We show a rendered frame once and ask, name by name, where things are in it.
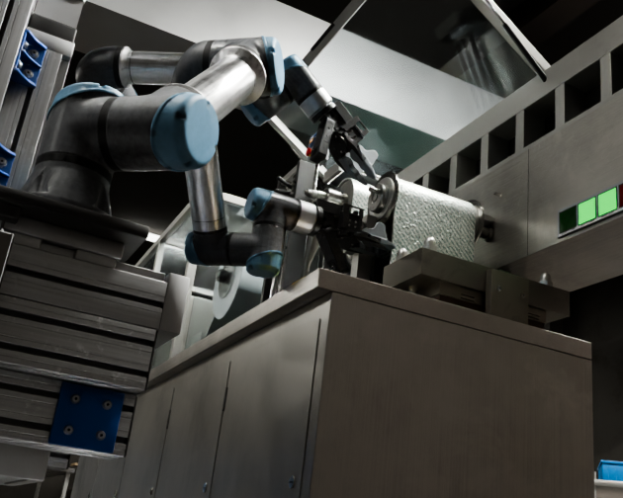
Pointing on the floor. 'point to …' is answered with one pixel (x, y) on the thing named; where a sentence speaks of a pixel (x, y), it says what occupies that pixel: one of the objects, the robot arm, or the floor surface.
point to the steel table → (41, 482)
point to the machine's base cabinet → (360, 415)
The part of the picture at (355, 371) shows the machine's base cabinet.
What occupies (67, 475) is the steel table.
